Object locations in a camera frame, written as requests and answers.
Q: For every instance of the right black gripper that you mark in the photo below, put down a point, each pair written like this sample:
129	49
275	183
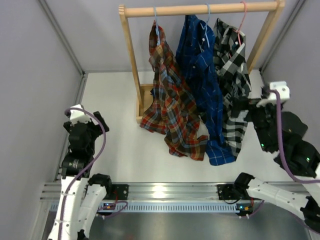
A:
255	109

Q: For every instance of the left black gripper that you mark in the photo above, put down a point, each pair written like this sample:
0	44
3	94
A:
97	131

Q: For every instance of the red brown plaid shirt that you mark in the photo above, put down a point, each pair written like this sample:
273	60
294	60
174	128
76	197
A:
173	111

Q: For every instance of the light blue hanger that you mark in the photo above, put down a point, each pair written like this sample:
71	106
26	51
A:
156	26

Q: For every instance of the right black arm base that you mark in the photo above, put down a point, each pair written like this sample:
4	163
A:
232	195

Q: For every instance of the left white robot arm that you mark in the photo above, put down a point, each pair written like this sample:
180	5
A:
81	193

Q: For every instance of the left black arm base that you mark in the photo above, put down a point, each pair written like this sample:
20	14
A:
116	192

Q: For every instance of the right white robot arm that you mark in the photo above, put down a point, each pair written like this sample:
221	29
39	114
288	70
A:
283	132

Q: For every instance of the black white plaid shirt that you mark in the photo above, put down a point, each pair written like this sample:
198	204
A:
229	58

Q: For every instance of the blue plaid shirt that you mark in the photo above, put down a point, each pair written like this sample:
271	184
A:
195	60

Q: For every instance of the blue hanger with shirt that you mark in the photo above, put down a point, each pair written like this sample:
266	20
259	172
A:
205	28

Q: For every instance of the wooden clothes rack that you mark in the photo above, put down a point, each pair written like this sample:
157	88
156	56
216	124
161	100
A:
274	9

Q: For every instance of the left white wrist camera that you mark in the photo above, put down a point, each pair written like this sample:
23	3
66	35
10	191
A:
77	116

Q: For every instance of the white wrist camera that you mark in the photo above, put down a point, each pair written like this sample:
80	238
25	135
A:
273	93
77	116

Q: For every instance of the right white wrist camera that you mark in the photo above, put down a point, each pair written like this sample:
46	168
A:
273	93

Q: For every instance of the aluminium mounting rail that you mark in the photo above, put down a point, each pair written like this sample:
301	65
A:
199	197

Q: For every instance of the pink wire hanger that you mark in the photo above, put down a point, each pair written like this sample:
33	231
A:
241	22

